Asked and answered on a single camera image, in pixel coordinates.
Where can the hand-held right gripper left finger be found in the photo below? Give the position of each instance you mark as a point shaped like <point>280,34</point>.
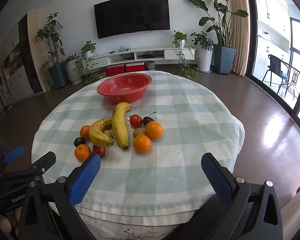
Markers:
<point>85,180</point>

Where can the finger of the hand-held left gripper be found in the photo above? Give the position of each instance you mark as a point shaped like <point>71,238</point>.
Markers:
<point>13,154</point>
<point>41,165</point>

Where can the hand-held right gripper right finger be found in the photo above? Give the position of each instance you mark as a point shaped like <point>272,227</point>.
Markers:
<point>217,180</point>

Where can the orange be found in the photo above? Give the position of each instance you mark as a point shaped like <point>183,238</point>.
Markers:
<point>154,130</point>
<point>142,143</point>
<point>84,131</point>
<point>82,152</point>

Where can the red tomato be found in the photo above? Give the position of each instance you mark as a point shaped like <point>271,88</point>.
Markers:
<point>135,120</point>
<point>99,150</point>

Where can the small spotted banana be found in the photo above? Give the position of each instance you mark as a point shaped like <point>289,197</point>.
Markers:
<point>98,133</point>

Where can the red plastic bowl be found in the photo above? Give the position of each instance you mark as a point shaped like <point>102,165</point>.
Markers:
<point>125,85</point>

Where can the person's left hand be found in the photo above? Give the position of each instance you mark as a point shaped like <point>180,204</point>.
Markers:
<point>4,223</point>

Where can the green checked tablecloth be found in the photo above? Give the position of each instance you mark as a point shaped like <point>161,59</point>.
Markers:
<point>170,160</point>

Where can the brown longan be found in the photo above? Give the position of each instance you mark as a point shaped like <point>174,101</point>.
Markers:
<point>108,133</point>
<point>138,132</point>

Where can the floral bed sheet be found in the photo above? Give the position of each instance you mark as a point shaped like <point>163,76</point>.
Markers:
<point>120,230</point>

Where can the large yellow banana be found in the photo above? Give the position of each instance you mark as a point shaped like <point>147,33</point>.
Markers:
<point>120,127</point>

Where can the beige cushion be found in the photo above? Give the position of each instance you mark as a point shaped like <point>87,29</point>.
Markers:
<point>297,205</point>

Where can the dark cherry with stem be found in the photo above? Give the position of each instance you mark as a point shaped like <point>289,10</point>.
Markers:
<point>148,120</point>

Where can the blue tapered planter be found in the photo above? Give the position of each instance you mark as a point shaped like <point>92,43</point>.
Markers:
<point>58,75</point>

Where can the white ribbed planter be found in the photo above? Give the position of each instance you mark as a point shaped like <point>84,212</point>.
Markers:
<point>73,72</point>

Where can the wooden display shelf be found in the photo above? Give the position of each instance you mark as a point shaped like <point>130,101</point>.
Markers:
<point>30,52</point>

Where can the red storage box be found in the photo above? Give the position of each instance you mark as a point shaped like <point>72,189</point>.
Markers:
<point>115,69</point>
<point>135,67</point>

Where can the dark blue square planter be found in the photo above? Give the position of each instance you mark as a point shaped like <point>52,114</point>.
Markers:
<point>223,60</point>

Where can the tall white planter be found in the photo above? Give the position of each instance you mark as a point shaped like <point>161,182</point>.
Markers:
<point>205,60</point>

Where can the tall leafy tree plant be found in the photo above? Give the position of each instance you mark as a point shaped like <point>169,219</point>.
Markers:
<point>51,37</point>

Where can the pothos in white pot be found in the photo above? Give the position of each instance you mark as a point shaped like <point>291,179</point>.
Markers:
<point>88,48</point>

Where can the black metal chair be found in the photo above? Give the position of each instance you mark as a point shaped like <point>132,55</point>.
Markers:
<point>276,66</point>

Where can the black metal balcony table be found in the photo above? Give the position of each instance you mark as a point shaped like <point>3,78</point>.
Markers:
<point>296,76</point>

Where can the small grey pot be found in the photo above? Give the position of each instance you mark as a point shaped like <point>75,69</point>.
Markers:
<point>150,65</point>

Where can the white television cabinet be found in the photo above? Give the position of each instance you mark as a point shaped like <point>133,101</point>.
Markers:
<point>140,53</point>

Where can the bushy green plant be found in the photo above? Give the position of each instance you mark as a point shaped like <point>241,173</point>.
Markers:
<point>202,40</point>

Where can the trailing pothos plant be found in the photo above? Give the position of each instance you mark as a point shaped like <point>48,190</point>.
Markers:
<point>180,38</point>

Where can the glass sliding door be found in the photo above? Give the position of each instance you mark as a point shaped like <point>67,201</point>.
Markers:
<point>251,30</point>

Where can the beige curtain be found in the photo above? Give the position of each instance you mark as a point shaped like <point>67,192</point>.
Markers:
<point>238,27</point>

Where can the large broad-leaf plant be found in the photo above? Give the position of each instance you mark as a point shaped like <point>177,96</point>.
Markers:
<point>221,22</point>

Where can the wall television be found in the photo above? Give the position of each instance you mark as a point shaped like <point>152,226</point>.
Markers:
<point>132,15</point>

